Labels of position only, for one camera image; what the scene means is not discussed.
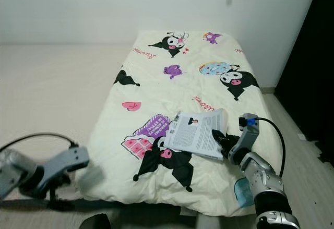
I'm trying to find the white printed magazine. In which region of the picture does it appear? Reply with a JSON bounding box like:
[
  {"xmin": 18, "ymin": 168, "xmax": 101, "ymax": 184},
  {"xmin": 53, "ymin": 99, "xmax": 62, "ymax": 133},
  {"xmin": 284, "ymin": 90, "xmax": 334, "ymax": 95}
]
[{"xmin": 161, "ymin": 108, "xmax": 230, "ymax": 162}]

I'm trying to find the dark robot leg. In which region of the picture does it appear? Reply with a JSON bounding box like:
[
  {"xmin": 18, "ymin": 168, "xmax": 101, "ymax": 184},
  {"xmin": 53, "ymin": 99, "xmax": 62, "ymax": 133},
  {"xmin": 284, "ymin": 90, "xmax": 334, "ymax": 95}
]
[{"xmin": 77, "ymin": 213, "xmax": 111, "ymax": 229}]

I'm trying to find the cream cartoon print quilt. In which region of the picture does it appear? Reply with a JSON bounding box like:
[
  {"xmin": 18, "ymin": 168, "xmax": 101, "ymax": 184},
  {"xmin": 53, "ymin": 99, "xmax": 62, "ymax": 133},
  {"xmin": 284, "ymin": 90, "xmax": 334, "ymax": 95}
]
[{"xmin": 75, "ymin": 29, "xmax": 286, "ymax": 218}]

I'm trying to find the black wardrobe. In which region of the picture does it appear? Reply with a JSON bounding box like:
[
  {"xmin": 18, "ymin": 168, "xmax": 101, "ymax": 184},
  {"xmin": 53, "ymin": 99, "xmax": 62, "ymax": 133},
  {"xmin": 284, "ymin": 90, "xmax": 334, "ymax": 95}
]
[{"xmin": 273, "ymin": 0, "xmax": 334, "ymax": 154}]

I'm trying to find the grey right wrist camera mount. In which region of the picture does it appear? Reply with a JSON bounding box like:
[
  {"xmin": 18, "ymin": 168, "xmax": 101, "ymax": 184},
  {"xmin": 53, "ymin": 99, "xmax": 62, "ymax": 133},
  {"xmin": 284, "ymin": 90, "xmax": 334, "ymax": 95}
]
[{"xmin": 228, "ymin": 113, "xmax": 261, "ymax": 166}]

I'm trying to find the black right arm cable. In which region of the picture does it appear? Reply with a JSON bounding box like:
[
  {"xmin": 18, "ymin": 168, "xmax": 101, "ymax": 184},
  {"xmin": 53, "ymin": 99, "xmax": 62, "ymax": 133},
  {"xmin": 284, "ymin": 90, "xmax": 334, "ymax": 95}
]
[{"xmin": 255, "ymin": 116, "xmax": 287, "ymax": 176}]

